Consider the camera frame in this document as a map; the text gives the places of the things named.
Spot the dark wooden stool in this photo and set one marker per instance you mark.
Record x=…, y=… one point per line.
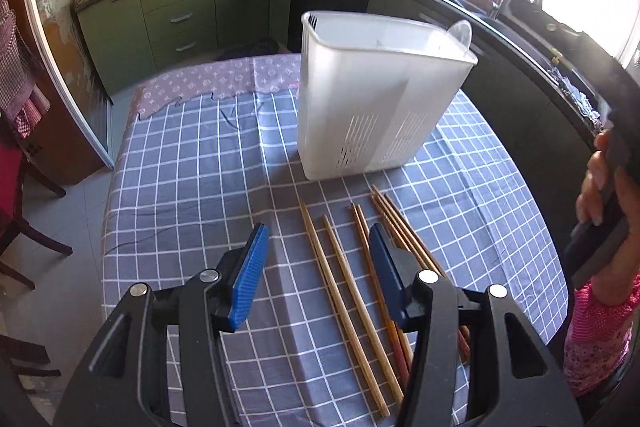
x=25, y=357

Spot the light bamboo chopstick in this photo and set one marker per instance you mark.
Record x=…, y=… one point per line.
x=360, y=302
x=340, y=302

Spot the crumpled dishcloth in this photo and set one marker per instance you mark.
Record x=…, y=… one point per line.
x=575, y=99

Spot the blue checked tablecloth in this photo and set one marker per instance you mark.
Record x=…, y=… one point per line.
x=200, y=182

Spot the white plastic utensil holder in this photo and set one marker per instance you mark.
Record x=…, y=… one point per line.
x=360, y=107

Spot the green drawer cabinets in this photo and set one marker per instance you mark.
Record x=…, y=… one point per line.
x=175, y=17

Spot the person's right hand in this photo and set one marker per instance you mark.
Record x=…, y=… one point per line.
x=595, y=172

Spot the red checked apron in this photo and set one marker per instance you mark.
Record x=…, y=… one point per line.
x=15, y=67

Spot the glass sliding door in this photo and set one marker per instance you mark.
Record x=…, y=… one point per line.
x=60, y=57

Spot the red cushioned wooden chair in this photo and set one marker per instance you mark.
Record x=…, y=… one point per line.
x=15, y=207

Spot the small yellow fitting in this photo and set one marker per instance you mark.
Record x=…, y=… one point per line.
x=556, y=56

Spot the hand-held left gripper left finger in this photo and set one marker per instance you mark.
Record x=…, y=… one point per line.
x=247, y=277

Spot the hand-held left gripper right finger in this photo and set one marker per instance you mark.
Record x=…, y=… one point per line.
x=382, y=267

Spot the dark floor cloth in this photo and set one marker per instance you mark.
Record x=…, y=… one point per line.
x=250, y=49

